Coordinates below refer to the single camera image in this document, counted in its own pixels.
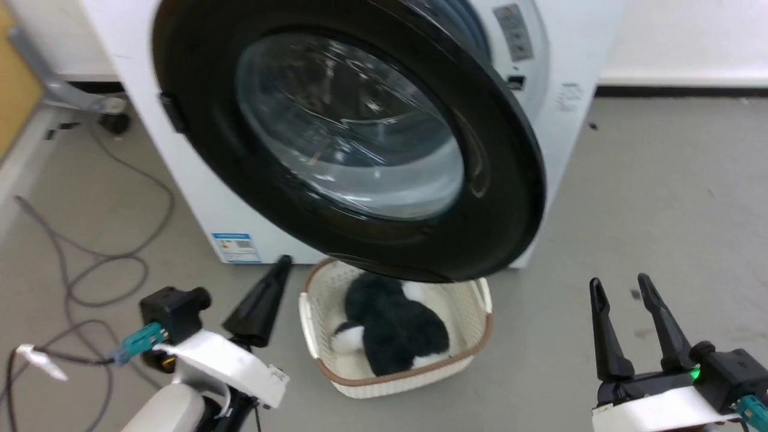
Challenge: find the blue energy label sticker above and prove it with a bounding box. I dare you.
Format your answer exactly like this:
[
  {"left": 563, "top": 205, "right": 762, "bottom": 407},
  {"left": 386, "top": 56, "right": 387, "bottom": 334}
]
[{"left": 211, "top": 232, "right": 263, "bottom": 265}]

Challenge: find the white front-load washing machine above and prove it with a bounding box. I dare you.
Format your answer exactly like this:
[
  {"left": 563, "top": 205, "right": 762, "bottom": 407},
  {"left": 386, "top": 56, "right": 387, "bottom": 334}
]
[{"left": 78, "top": 0, "right": 626, "bottom": 271}]

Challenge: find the grey floor cable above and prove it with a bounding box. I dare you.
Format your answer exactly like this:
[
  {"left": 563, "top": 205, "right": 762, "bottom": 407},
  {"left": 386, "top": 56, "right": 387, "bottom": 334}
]
[{"left": 13, "top": 120, "right": 176, "bottom": 432}]

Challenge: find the grey washer instruction label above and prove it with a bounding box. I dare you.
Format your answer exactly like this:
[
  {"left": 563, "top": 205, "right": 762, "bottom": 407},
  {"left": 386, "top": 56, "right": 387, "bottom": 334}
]
[{"left": 493, "top": 3, "right": 535, "bottom": 62}]

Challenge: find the yellow wooden panel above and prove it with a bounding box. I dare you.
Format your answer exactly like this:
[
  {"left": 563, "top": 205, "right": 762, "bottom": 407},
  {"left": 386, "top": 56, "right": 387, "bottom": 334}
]
[{"left": 0, "top": 3, "right": 44, "bottom": 160}]

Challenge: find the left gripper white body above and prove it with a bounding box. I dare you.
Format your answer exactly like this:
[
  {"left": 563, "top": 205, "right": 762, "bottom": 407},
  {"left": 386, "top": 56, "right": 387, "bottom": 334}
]
[{"left": 153, "top": 329, "right": 290, "bottom": 410}]

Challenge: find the black and white plush toy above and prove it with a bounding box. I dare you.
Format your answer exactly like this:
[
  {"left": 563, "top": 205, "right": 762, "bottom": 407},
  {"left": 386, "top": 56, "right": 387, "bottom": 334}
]
[{"left": 332, "top": 273, "right": 451, "bottom": 377}]

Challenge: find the black round glass washer door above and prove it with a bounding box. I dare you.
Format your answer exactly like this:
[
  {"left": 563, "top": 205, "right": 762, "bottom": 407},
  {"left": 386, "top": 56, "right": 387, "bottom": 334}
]
[{"left": 152, "top": 0, "right": 547, "bottom": 283}]

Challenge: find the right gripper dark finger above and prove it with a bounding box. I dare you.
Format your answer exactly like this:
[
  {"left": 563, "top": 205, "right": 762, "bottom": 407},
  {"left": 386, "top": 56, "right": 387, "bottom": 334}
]
[
  {"left": 637, "top": 274, "right": 697, "bottom": 372},
  {"left": 589, "top": 277, "right": 635, "bottom": 382}
]

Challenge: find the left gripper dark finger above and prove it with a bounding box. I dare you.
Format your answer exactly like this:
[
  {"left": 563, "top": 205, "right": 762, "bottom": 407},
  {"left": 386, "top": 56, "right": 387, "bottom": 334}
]
[{"left": 222, "top": 254, "right": 293, "bottom": 349}]

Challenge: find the white woven laundry basket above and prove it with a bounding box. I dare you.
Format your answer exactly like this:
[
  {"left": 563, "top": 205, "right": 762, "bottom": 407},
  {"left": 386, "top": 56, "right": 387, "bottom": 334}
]
[{"left": 299, "top": 258, "right": 494, "bottom": 400}]

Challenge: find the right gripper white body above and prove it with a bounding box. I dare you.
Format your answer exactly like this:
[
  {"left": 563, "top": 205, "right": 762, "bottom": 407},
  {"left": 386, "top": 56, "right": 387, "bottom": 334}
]
[{"left": 592, "top": 368, "right": 743, "bottom": 432}]

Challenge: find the grey cart leg with wheel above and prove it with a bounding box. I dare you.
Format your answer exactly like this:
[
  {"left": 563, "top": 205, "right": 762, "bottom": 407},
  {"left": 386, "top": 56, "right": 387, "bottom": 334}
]
[{"left": 6, "top": 24, "right": 131, "bottom": 136}]

